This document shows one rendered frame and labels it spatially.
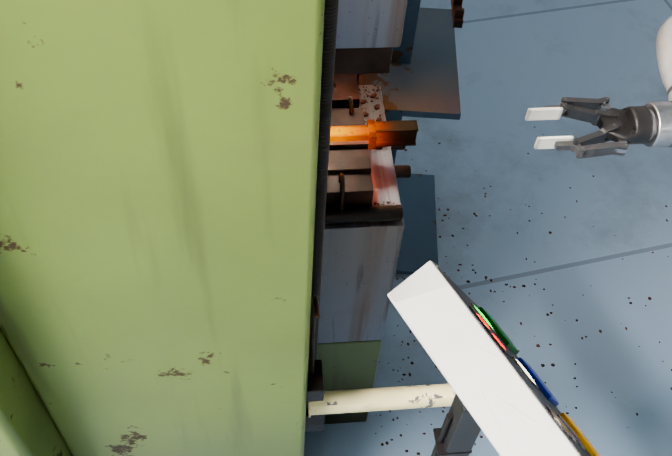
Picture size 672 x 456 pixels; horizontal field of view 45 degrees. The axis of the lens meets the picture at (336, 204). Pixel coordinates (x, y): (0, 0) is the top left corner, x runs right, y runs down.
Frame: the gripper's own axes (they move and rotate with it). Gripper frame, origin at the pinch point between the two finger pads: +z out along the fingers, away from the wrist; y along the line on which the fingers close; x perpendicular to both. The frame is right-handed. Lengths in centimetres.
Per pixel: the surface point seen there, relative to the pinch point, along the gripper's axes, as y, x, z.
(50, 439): -47, -23, 93
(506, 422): -66, 18, 26
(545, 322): 12, -100, -29
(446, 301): -49, 19, 31
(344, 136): -1.3, 0.8, 39.5
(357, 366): -16, -65, 34
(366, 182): -10.4, -1.9, 36.1
